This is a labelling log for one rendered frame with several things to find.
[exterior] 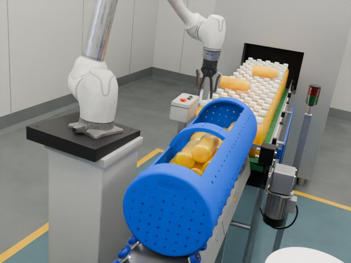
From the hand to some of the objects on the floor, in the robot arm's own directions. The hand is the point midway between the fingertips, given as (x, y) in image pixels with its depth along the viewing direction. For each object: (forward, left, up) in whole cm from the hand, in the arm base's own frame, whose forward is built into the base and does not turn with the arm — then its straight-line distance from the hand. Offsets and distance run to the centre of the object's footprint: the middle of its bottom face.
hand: (205, 97), depth 222 cm
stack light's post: (+40, +51, -112) cm, 130 cm away
